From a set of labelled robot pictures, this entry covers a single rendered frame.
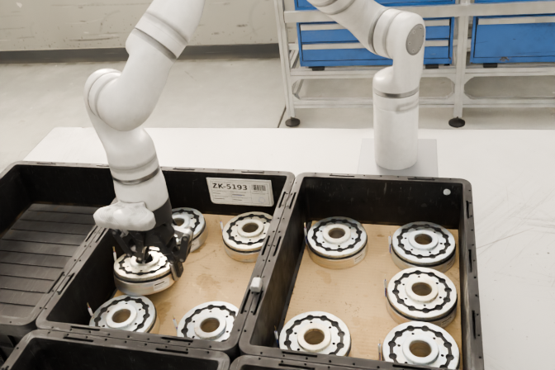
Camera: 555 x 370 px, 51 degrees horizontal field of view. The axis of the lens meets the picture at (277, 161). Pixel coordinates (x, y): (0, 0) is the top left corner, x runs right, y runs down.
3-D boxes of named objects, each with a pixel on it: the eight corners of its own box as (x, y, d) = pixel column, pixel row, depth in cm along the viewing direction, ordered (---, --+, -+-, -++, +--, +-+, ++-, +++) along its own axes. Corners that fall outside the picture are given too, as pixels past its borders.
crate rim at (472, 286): (298, 182, 107) (297, 171, 105) (470, 189, 99) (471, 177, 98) (237, 364, 75) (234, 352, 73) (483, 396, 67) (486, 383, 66)
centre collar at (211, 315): (199, 313, 89) (198, 310, 88) (230, 315, 88) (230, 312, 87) (190, 339, 85) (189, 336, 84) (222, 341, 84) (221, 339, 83)
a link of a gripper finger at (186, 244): (182, 235, 89) (173, 259, 93) (192, 239, 89) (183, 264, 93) (188, 224, 91) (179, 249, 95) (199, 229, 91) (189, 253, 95)
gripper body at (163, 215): (177, 183, 90) (188, 230, 95) (128, 180, 93) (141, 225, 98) (158, 212, 84) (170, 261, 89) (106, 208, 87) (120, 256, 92)
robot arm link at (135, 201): (92, 228, 84) (81, 193, 81) (127, 183, 93) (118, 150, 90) (150, 233, 82) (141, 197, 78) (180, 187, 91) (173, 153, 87)
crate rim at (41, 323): (149, 175, 114) (146, 165, 113) (298, 182, 107) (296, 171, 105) (35, 339, 82) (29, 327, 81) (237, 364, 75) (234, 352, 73)
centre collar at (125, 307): (116, 304, 92) (114, 301, 92) (143, 308, 91) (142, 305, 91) (100, 328, 88) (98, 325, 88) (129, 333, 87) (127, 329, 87)
